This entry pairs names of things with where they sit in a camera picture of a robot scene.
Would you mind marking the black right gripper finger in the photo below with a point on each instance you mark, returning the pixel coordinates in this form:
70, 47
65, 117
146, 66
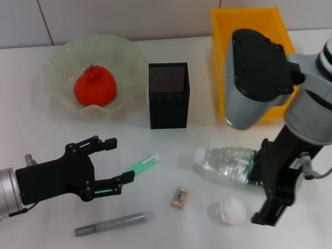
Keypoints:
260, 168
269, 214

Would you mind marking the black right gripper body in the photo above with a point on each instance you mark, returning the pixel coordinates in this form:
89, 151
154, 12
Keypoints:
285, 166

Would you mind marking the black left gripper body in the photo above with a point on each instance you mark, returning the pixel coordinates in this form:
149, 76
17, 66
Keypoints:
52, 179

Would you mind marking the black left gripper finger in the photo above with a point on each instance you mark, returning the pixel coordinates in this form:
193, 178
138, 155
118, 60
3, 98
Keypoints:
111, 144
127, 177

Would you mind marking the mint green white pen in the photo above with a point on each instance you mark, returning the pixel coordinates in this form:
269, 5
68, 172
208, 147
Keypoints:
145, 162

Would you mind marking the clear water bottle green label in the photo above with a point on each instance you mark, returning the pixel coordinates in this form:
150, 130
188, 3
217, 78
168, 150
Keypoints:
220, 163

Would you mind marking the white paper ball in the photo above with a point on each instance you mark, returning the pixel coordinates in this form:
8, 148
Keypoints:
228, 211

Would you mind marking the red-orange fruit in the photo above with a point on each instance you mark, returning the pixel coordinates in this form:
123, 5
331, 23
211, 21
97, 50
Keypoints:
94, 88

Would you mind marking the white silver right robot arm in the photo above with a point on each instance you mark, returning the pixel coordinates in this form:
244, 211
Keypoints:
243, 103

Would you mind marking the beige eraser with barcode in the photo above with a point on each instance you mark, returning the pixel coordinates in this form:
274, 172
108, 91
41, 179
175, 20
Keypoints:
179, 196

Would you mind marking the black mesh pen holder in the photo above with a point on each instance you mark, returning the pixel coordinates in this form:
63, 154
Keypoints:
168, 111

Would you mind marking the green glass fruit plate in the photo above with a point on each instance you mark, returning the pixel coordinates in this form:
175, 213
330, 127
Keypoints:
59, 64

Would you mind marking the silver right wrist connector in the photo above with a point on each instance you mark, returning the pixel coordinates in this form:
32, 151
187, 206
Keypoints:
306, 166

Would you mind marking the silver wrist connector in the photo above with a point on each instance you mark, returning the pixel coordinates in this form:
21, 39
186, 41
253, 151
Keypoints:
306, 166
29, 160

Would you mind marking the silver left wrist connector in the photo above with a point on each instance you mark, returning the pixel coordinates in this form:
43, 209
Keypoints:
29, 160

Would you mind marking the silver glitter marker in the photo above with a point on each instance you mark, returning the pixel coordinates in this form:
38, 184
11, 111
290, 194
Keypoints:
116, 223

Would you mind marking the yellow plastic bin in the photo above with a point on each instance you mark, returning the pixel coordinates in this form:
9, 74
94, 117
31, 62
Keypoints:
220, 52

